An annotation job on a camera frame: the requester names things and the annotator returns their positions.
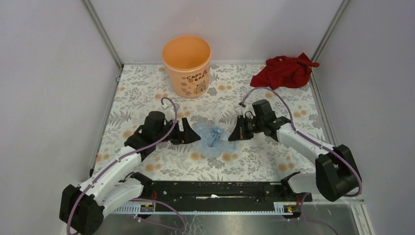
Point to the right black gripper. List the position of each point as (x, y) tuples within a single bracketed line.
[(240, 132)]

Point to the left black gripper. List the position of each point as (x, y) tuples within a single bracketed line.
[(188, 136)]

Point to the light blue trash bag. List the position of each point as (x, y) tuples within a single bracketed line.
[(214, 141)]

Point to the orange plastic trash bin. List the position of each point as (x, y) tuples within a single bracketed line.
[(187, 61)]

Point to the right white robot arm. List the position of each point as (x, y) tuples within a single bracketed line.
[(336, 174)]

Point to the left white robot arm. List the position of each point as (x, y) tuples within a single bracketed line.
[(84, 207)]

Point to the floral patterned table mat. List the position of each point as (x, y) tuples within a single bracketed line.
[(140, 90)]

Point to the red crumpled cloth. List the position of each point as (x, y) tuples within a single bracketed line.
[(283, 71)]

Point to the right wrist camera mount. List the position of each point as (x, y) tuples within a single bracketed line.
[(243, 108)]

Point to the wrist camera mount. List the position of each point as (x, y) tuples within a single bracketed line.
[(170, 113), (243, 108)]

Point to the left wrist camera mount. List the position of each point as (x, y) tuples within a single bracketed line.
[(170, 113)]

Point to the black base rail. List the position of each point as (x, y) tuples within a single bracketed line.
[(244, 195)]

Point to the white slotted cable duct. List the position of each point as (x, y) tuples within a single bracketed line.
[(147, 208)]

